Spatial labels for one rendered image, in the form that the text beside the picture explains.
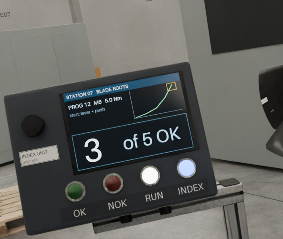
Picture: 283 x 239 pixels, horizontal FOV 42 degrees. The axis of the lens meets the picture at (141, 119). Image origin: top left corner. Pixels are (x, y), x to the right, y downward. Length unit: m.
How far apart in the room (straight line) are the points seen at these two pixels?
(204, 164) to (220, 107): 3.40
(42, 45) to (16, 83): 0.77
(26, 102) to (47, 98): 0.03
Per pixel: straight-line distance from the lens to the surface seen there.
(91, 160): 0.50
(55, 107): 0.51
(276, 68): 1.37
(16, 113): 0.52
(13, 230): 3.50
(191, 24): 4.01
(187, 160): 0.50
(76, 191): 0.49
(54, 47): 6.50
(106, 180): 0.49
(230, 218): 0.61
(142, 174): 0.50
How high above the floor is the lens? 1.27
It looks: 9 degrees down
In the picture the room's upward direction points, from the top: 10 degrees counter-clockwise
